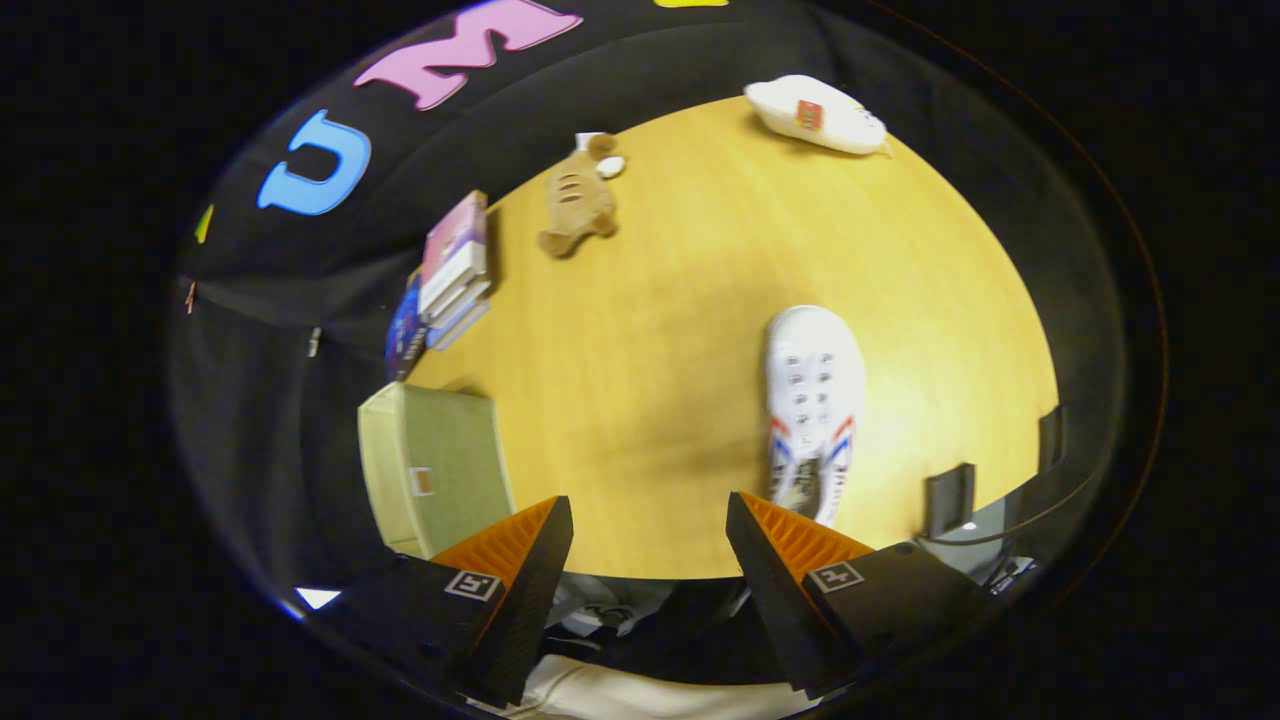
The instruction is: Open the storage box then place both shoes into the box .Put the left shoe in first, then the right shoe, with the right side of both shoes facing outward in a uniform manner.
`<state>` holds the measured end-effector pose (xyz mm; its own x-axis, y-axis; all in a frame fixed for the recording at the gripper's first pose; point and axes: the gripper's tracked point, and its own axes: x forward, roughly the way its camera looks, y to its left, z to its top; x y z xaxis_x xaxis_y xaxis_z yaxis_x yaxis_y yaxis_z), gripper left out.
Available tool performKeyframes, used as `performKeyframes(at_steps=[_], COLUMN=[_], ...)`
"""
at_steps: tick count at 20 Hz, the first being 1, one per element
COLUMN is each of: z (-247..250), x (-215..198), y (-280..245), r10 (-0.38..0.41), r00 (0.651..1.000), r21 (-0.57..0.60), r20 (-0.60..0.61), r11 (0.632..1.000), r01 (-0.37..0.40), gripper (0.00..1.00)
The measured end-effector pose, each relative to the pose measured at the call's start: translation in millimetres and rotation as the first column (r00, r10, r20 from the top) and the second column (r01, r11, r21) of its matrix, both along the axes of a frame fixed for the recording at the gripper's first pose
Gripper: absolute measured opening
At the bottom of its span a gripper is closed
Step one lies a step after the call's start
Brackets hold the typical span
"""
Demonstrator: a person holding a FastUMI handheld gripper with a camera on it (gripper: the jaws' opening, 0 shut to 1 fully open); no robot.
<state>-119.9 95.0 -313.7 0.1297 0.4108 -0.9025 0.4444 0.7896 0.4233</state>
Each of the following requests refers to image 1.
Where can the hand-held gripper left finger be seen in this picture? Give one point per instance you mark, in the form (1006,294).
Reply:
(530,590)

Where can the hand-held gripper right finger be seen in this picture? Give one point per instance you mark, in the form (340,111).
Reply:
(770,590)

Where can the pale green fabric storage box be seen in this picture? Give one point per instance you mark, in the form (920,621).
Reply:
(450,450)

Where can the white sneaker shoe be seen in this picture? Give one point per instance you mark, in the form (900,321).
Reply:
(812,400)

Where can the black table clamp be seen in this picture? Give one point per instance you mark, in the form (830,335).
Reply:
(950,500)

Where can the light blue book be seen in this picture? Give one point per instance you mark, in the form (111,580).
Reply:
(462,325)

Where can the dark blue book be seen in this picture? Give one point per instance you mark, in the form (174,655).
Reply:
(405,335)

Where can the grey book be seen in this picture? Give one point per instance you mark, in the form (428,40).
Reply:
(462,303)

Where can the pink cover book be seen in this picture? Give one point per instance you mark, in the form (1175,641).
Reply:
(452,245)

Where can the brown plush toy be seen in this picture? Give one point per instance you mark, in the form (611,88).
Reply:
(578,200)

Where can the wooden clothes peg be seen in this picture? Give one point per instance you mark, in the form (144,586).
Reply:
(190,297)

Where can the white plush toy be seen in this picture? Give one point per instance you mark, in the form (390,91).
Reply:
(830,120)

